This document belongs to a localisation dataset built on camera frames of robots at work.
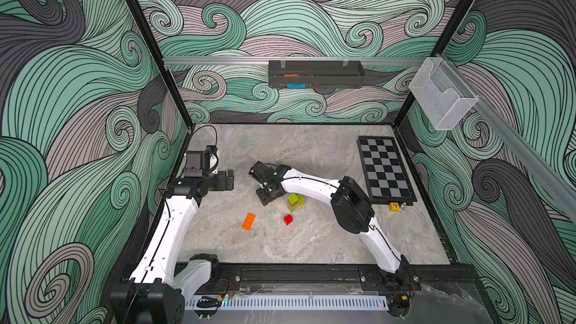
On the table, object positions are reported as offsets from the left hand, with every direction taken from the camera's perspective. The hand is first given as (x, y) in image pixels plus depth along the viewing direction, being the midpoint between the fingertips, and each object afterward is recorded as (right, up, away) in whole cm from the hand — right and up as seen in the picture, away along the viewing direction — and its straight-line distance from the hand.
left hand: (219, 175), depth 79 cm
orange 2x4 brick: (+9, -19, +6) cm, 22 cm away
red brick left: (+25, -18, +7) cm, 32 cm away
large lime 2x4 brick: (+30, -12, +9) cm, 34 cm away
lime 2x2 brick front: (+27, -10, +4) cm, 29 cm away
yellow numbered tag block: (+68, -14, +9) cm, 70 cm away
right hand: (+17, -10, +13) cm, 24 cm away
